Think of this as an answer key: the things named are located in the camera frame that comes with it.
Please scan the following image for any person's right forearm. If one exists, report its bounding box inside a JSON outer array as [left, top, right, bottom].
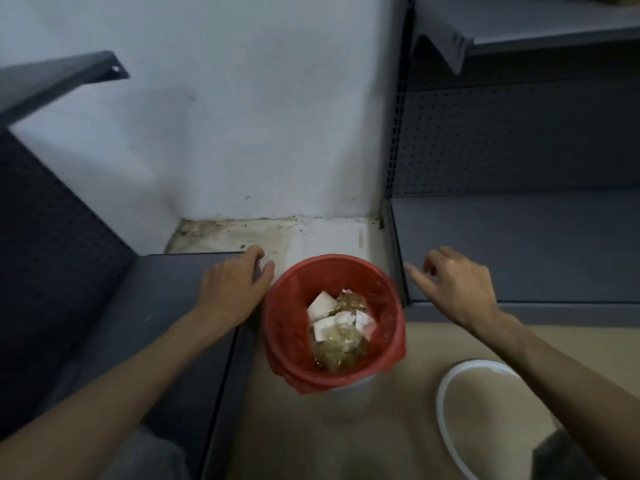
[[472, 311, 640, 480]]

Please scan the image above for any person's left forearm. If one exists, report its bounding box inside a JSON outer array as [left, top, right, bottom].
[[0, 306, 236, 480]]

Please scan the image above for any red plastic bin bag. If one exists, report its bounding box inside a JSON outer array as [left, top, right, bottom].
[[263, 254, 407, 396]]

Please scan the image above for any person's right hand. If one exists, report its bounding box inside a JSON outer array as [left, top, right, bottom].
[[403, 246, 501, 336]]

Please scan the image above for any person's left hand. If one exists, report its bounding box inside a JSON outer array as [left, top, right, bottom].
[[196, 245, 276, 336]]

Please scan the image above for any grey metal pegboard shelf unit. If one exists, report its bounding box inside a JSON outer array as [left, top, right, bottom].
[[0, 50, 262, 480], [382, 0, 640, 329]]

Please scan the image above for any crumpled white paper waste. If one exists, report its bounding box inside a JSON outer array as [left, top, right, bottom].
[[306, 290, 379, 341]]

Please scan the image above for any clear crumpled plastic waste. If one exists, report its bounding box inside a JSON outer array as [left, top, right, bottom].
[[310, 294, 372, 373]]

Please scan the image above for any white plastic bin ring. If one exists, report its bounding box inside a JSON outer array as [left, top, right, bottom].
[[434, 359, 568, 480]]

